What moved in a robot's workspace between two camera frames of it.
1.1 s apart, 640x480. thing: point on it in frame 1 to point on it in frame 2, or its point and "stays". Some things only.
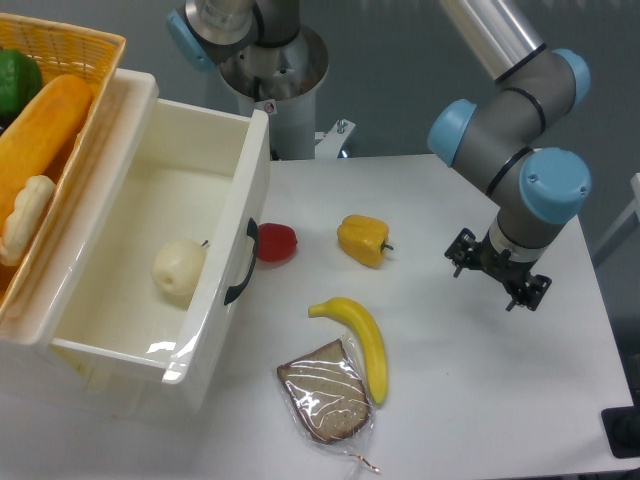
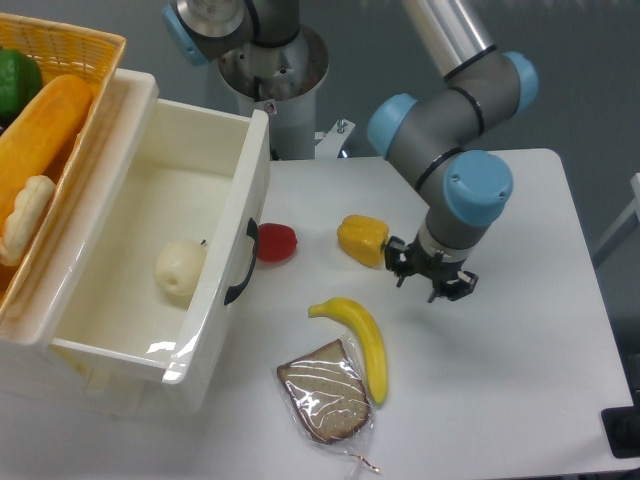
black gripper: (498, 264) to (432, 269)
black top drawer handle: (252, 232) stays
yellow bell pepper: (363, 239) stays
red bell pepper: (276, 242) stays
